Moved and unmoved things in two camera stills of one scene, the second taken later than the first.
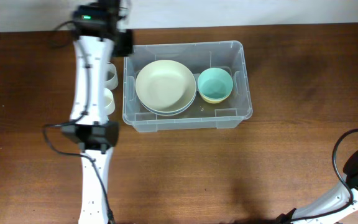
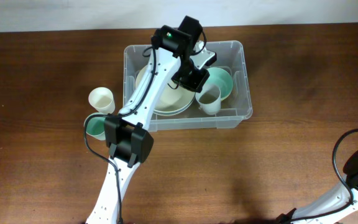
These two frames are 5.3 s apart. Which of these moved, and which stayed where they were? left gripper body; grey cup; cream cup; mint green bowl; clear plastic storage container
Moved: left gripper body; grey cup
Stayed: cream cup; clear plastic storage container; mint green bowl
